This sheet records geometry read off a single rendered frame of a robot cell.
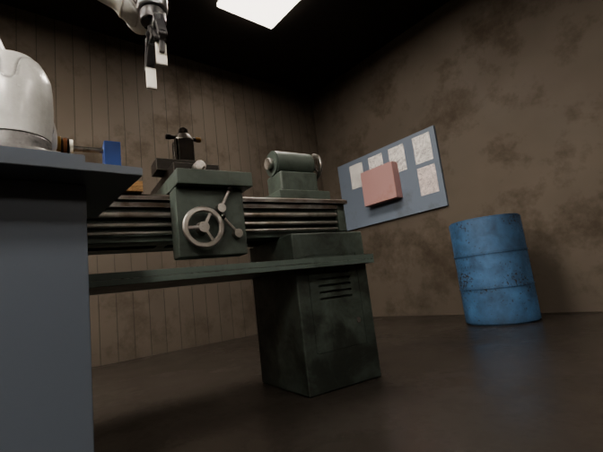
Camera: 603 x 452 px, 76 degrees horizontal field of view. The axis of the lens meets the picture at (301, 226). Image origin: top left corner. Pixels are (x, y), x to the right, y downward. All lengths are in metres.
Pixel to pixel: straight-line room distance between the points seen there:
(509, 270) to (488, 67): 1.96
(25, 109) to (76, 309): 0.46
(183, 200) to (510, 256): 2.45
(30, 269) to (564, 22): 3.95
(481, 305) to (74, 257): 2.81
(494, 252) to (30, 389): 2.88
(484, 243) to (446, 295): 1.14
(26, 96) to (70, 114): 3.03
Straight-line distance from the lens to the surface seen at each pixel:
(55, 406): 0.96
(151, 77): 1.36
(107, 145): 1.74
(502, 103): 4.08
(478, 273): 3.22
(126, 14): 1.56
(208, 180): 1.50
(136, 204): 1.57
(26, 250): 0.95
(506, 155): 3.96
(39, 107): 1.11
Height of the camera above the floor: 0.45
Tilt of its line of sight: 9 degrees up
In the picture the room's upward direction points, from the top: 7 degrees counter-clockwise
